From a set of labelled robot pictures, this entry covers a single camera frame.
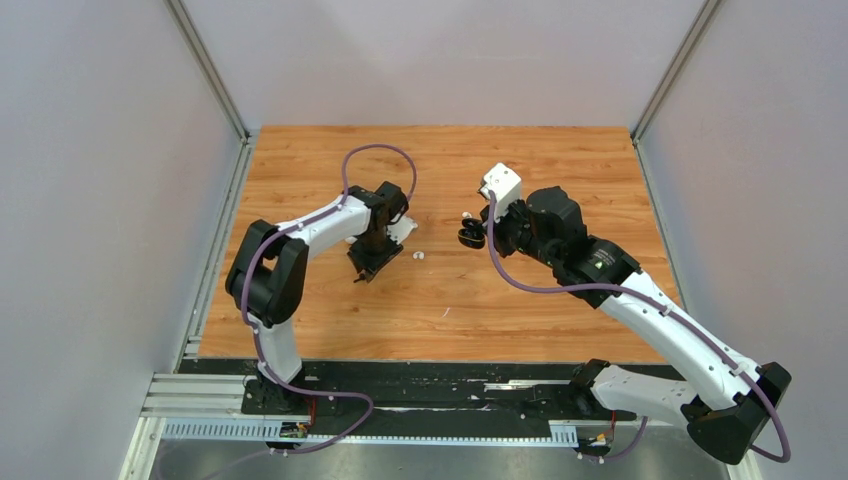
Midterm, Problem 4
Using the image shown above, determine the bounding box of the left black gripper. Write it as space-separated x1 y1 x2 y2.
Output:
348 228 404 283

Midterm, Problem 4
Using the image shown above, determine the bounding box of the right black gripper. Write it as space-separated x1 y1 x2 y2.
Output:
477 194 559 269

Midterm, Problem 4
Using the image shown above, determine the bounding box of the black earbud charging case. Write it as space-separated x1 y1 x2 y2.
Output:
457 218 486 250

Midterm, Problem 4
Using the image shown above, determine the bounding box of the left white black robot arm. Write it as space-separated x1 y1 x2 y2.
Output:
225 182 416 414

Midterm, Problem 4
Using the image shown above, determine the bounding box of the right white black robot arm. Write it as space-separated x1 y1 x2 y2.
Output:
463 184 792 465

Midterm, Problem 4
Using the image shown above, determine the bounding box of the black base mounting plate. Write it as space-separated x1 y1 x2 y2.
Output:
177 358 612 438

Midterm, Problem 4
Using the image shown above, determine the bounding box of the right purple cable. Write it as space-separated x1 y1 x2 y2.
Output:
485 190 793 465

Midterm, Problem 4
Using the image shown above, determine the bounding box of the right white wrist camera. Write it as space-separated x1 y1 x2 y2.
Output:
478 162 522 222

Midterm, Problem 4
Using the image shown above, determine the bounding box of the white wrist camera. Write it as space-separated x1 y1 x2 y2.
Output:
478 162 522 222
386 215 418 244

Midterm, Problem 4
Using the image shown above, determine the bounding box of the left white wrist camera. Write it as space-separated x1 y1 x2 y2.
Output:
386 215 418 244

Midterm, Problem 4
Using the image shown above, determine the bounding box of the grey slotted cable duct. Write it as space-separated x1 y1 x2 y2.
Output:
162 418 580 448

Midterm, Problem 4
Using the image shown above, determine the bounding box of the right aluminium frame post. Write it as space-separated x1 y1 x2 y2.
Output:
630 0 724 146

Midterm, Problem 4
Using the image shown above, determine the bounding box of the aluminium frame post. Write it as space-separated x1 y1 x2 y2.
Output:
630 0 724 146
164 0 251 144

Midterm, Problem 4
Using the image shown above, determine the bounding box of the left aluminium frame post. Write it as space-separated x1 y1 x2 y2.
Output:
164 0 251 144

